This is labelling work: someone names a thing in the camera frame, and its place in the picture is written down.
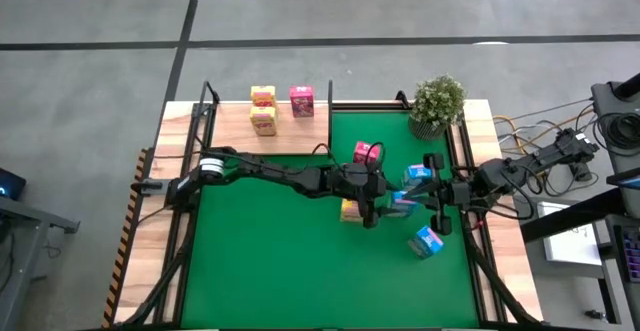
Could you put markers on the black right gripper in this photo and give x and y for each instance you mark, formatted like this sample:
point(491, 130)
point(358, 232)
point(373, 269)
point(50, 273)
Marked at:
point(455, 193)

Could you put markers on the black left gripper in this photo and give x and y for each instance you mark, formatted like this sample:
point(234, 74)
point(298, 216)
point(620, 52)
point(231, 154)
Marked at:
point(357, 181)

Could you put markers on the blue Rice Krispies cereal box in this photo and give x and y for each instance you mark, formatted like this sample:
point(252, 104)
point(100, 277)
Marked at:
point(425, 242)
point(417, 172)
point(406, 202)

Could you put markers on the yellow Corn Pops cereal box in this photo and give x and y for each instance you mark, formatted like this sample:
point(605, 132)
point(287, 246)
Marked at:
point(263, 120)
point(263, 96)
point(350, 212)

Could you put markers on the red Froot Loops cereal box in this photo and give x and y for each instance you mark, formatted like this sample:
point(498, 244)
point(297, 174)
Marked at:
point(362, 152)
point(302, 101)

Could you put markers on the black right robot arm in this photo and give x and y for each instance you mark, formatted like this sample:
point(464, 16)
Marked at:
point(540, 158)

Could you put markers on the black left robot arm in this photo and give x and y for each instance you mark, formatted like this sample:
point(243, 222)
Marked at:
point(280, 173)

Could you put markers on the potted plant in striped pot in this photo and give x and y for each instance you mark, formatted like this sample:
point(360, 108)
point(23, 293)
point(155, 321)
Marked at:
point(439, 101)

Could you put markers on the green table mat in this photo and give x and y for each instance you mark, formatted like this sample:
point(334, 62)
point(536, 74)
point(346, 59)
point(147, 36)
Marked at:
point(275, 271)

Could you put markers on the black metal beam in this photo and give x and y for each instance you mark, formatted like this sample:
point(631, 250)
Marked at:
point(570, 216)

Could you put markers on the white board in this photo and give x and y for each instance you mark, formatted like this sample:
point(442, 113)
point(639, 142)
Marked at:
point(570, 246)

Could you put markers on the grey equipment cart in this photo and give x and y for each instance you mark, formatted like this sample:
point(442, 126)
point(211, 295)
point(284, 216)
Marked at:
point(602, 101)

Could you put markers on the black laptop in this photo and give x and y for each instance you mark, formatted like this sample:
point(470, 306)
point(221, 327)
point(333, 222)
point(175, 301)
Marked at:
point(627, 181)

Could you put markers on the small black caster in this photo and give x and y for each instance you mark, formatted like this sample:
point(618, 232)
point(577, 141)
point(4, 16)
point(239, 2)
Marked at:
point(595, 315)

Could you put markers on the black keyboard with pink keys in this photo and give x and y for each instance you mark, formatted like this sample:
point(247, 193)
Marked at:
point(632, 256)

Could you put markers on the yellow black hazard tape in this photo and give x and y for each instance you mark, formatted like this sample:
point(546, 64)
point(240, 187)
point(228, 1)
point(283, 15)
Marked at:
point(122, 256)

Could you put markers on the grey metal desk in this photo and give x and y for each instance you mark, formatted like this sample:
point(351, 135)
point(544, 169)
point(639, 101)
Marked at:
point(30, 216)

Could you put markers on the black device with blue light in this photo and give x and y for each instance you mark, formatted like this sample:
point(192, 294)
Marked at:
point(12, 183)

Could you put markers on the black aluminium table frame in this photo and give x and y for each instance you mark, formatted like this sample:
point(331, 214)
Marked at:
point(370, 106)

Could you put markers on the wooden shelf with black frame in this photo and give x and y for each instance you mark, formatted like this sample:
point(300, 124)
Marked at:
point(300, 136)

